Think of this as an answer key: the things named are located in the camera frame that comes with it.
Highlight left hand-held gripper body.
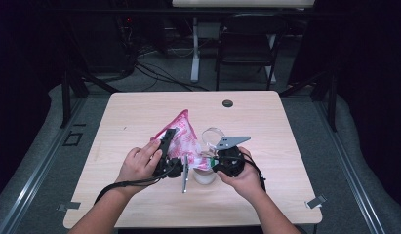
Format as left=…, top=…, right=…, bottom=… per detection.
left=153, top=154, right=190, bottom=194

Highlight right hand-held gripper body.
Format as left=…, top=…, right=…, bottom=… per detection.
left=215, top=136, right=251, bottom=178

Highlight red and white pouch bag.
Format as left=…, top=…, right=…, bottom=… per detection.
left=151, top=109, right=220, bottom=173

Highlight clear glass jar with lid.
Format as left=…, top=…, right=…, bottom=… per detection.
left=191, top=126, right=226, bottom=185

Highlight person's right hand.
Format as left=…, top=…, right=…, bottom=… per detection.
left=217, top=146, right=265, bottom=201

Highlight person's left hand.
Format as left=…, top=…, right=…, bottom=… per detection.
left=114, top=138, right=163, bottom=196

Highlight grey tape piece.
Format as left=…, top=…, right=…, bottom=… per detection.
left=57, top=201, right=82, bottom=213
left=304, top=194, right=328, bottom=210

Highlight black metal stand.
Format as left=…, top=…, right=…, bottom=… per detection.
left=60, top=69, right=121, bottom=130
left=279, top=69, right=339, bottom=133

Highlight dark equipment with red light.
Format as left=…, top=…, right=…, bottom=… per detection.
left=58, top=0, right=139, bottom=75

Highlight grey box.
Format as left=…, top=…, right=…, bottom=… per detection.
left=197, top=22, right=221, bottom=40

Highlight black folding chair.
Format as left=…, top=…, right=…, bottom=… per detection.
left=215, top=13, right=289, bottom=92

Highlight white desk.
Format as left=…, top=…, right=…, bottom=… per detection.
left=172, top=0, right=315, bottom=85

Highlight right hand-held gripper cable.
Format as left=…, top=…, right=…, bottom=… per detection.
left=240, top=152, right=267, bottom=193

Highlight black floor cables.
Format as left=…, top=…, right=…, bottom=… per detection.
left=134, top=61, right=210, bottom=93

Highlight aluminium floor rail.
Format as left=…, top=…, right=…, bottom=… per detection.
left=0, top=97, right=89, bottom=234
left=313, top=97, right=387, bottom=234

